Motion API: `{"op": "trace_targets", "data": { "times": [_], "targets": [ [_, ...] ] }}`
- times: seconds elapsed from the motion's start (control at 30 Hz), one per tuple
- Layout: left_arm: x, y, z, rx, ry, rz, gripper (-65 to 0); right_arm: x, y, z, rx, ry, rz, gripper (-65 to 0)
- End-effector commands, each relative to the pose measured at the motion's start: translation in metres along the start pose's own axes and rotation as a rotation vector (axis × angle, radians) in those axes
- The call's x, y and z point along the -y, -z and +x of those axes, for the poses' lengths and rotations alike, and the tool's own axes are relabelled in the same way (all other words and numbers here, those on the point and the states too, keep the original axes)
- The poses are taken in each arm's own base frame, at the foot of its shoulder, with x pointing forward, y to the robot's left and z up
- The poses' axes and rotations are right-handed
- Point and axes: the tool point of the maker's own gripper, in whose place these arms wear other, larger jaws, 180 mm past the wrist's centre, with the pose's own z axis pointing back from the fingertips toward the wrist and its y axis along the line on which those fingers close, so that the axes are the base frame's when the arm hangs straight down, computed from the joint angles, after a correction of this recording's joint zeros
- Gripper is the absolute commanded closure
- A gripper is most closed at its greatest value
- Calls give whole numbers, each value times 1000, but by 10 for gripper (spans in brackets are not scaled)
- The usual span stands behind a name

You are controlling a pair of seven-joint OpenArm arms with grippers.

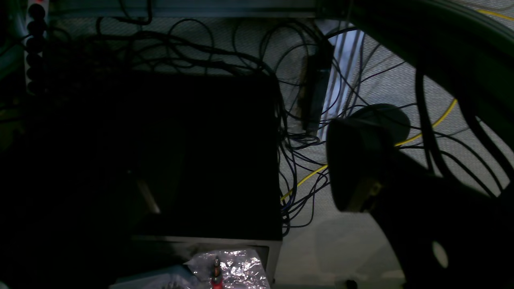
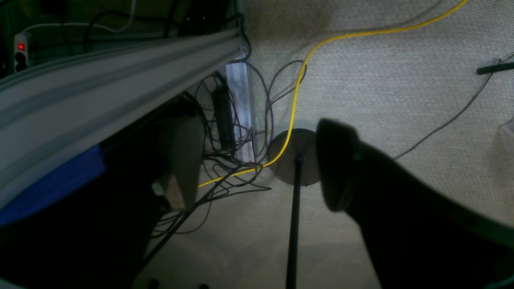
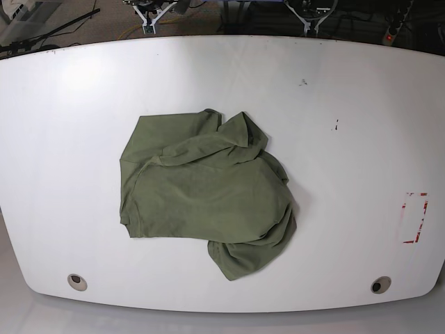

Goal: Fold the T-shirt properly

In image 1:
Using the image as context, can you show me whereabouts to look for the black computer case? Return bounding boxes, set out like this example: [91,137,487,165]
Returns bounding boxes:
[20,71,282,241]

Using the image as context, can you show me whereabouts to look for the white power strip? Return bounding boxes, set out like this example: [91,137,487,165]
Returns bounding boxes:
[24,0,50,95]

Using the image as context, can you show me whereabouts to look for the yellow cable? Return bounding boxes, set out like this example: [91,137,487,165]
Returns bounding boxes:
[280,9,514,201]

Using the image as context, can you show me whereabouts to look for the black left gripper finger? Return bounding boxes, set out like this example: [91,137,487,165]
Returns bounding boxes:
[326,117,514,289]

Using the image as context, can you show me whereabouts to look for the crumpled plastic bag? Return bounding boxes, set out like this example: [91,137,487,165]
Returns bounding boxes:
[185,249,271,289]

